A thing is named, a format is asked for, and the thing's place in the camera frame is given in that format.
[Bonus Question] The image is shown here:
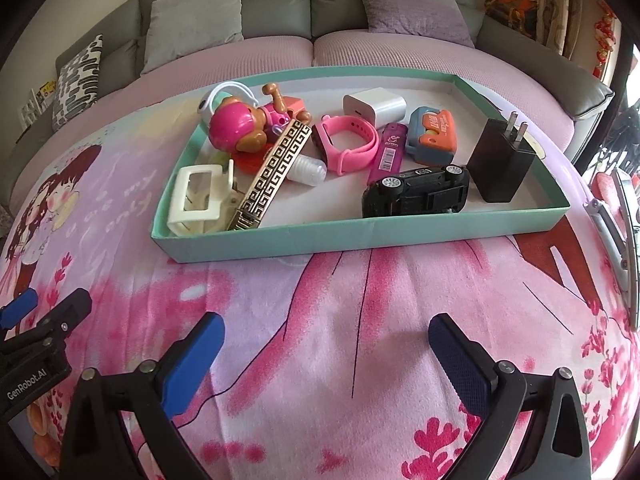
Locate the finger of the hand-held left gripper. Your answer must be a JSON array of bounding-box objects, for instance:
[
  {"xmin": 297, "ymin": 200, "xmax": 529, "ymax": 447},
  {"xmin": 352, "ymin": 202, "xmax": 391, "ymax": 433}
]
[
  {"xmin": 0, "ymin": 289, "xmax": 39, "ymax": 331},
  {"xmin": 10, "ymin": 287, "xmax": 93, "ymax": 350}
]

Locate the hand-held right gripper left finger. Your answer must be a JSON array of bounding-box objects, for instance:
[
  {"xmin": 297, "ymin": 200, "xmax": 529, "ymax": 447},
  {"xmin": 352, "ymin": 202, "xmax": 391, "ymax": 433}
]
[{"xmin": 60, "ymin": 312, "xmax": 226, "ymax": 480}]

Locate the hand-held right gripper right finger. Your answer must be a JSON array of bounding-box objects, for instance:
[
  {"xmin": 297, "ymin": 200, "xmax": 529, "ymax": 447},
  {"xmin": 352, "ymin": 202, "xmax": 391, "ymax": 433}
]
[{"xmin": 429, "ymin": 314, "xmax": 593, "ymax": 480}]

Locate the cream hair claw clip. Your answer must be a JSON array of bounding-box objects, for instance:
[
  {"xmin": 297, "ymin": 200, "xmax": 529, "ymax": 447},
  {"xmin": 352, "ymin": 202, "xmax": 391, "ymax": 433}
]
[{"xmin": 167, "ymin": 159, "xmax": 243, "ymax": 237}]

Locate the teal cardboard tray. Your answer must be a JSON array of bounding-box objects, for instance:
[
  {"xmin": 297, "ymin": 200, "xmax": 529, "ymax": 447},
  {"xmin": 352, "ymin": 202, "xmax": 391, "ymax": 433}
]
[{"xmin": 150, "ymin": 64, "xmax": 571, "ymax": 263}]

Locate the black toy car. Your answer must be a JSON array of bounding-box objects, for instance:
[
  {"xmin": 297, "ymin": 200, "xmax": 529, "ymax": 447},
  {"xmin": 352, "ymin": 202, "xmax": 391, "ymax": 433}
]
[{"xmin": 361, "ymin": 164, "xmax": 472, "ymax": 219}]

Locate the black wall charger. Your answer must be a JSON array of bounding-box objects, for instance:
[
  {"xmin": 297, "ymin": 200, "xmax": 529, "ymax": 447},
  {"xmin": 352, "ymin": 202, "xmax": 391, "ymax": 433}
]
[{"xmin": 466, "ymin": 112, "xmax": 538, "ymax": 203}]

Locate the gold patterned lighter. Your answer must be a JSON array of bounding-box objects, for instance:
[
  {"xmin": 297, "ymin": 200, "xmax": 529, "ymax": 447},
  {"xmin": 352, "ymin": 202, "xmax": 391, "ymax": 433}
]
[{"xmin": 227, "ymin": 121, "xmax": 313, "ymax": 232}]

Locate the pink translucent lighter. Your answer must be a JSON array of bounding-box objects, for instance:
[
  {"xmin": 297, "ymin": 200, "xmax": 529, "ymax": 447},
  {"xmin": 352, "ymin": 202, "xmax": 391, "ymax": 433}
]
[{"xmin": 366, "ymin": 122, "xmax": 411, "ymax": 186}]

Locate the red glue bottle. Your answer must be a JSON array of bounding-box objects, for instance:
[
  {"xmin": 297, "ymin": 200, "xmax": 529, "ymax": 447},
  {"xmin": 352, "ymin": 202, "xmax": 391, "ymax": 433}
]
[{"xmin": 235, "ymin": 147, "xmax": 328, "ymax": 188}]

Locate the pink wrist watch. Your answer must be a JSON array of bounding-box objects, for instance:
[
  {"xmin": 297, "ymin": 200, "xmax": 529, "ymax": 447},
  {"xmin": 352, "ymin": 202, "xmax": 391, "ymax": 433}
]
[{"xmin": 312, "ymin": 114, "xmax": 381, "ymax": 177}]

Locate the pink dog toy figure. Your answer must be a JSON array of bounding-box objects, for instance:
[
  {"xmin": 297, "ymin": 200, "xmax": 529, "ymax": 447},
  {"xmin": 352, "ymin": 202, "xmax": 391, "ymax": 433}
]
[{"xmin": 207, "ymin": 83, "xmax": 311, "ymax": 155}]

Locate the white glossy plastic gadget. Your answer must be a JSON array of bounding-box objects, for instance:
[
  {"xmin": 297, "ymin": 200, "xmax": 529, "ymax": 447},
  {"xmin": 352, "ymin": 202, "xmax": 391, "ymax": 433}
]
[{"xmin": 197, "ymin": 80, "xmax": 258, "ymax": 123}]

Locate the white wall charger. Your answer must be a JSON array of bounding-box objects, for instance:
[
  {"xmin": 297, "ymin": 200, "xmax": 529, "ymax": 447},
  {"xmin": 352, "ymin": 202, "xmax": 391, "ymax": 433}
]
[{"xmin": 342, "ymin": 89, "xmax": 408, "ymax": 125}]

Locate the printed cartoon blanket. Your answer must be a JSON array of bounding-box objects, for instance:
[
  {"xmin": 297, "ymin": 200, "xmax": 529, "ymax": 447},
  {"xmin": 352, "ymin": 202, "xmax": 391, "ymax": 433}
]
[{"xmin": 0, "ymin": 67, "xmax": 640, "ymax": 480}]

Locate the white book rack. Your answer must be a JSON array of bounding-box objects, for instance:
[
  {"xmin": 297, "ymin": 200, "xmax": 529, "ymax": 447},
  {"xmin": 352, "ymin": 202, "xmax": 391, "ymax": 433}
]
[{"xmin": 17, "ymin": 80, "xmax": 58, "ymax": 126}]

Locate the small blue orange utility knife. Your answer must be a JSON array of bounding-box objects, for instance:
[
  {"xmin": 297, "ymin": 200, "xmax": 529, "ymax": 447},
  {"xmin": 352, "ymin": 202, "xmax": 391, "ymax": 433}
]
[{"xmin": 407, "ymin": 106, "xmax": 458, "ymax": 165}]

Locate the black white patterned pillow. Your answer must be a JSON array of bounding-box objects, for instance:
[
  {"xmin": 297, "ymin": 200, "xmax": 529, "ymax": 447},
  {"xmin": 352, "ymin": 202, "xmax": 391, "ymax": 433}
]
[{"xmin": 51, "ymin": 34, "xmax": 104, "ymax": 133}]

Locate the pink textured sofa cover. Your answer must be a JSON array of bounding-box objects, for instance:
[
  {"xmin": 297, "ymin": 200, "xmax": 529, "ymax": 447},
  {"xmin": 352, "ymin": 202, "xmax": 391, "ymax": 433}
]
[{"xmin": 10, "ymin": 30, "xmax": 573, "ymax": 201}]

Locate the light grey pillow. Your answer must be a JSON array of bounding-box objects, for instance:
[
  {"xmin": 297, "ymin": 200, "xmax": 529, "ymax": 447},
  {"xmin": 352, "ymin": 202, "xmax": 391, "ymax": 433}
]
[{"xmin": 140, "ymin": 0, "xmax": 247, "ymax": 77}]

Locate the red hanging decoration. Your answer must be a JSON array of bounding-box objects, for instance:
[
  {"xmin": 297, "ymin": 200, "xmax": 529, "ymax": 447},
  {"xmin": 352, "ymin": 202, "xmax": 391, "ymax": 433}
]
[{"xmin": 592, "ymin": 7, "xmax": 621, "ymax": 78}]

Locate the purple grey pillow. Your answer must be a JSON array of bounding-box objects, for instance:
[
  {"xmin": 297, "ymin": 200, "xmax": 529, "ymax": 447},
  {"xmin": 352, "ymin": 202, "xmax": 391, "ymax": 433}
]
[{"xmin": 347, "ymin": 0, "xmax": 476, "ymax": 50}]

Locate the beige patterned curtain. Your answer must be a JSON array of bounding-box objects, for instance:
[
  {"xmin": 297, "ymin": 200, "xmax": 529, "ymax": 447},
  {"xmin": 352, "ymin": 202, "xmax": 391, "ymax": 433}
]
[{"xmin": 510, "ymin": 0, "xmax": 608, "ymax": 61}]

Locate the silver metal frame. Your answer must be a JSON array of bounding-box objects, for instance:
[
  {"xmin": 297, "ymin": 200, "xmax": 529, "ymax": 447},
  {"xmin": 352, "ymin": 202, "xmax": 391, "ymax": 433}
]
[{"xmin": 582, "ymin": 167, "xmax": 640, "ymax": 333}]

